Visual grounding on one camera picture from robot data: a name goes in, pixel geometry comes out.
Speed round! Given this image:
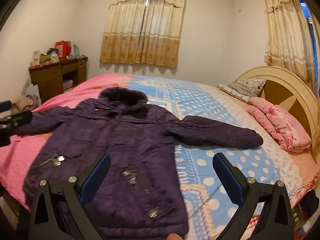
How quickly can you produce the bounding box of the purple quilted hooded jacket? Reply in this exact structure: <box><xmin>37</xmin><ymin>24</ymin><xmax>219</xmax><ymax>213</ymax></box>
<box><xmin>14</xmin><ymin>87</ymin><xmax>263</xmax><ymax>239</ymax></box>

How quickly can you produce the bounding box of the dark wooden desk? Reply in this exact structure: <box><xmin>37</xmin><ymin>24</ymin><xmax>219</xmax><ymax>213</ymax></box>
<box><xmin>29</xmin><ymin>56</ymin><xmax>88</xmax><ymax>103</ymax></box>

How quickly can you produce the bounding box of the white greeting card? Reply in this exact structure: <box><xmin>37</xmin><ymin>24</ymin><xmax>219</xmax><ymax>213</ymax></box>
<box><xmin>31</xmin><ymin>50</ymin><xmax>40</xmax><ymax>66</ymax></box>

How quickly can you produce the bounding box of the pink and blue bedspread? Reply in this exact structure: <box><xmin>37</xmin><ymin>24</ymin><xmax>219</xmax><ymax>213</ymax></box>
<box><xmin>1</xmin><ymin>74</ymin><xmax>318</xmax><ymax>239</ymax></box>

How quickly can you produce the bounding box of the red gift bag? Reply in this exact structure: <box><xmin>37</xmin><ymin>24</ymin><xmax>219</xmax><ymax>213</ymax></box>
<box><xmin>55</xmin><ymin>40</ymin><xmax>71</xmax><ymax>61</ymax></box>

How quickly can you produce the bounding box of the folded pink floral blanket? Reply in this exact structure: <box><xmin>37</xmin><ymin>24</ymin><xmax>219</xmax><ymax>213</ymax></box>
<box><xmin>247</xmin><ymin>97</ymin><xmax>312</xmax><ymax>153</ymax></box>

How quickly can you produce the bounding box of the cream wooden headboard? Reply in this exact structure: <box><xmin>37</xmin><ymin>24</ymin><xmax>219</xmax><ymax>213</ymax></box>
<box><xmin>239</xmin><ymin>66</ymin><xmax>318</xmax><ymax>156</ymax></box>

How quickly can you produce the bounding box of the grey patterned pillow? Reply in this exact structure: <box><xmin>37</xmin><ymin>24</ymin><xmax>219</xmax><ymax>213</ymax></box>
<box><xmin>217</xmin><ymin>79</ymin><xmax>267</xmax><ymax>104</ymax></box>

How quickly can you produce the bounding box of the beige centre window curtain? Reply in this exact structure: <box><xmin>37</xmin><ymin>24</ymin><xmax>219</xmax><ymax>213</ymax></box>
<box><xmin>100</xmin><ymin>0</ymin><xmax>185</xmax><ymax>68</ymax></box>

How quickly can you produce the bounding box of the beige window curtain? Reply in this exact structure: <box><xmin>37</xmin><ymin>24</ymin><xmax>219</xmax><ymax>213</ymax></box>
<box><xmin>263</xmin><ymin>0</ymin><xmax>319</xmax><ymax>94</ymax></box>
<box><xmin>100</xmin><ymin>0</ymin><xmax>185</xmax><ymax>68</ymax></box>

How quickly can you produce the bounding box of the beige right window curtain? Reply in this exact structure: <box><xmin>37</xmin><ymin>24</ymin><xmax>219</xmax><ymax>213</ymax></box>
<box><xmin>263</xmin><ymin>0</ymin><xmax>319</xmax><ymax>94</ymax></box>

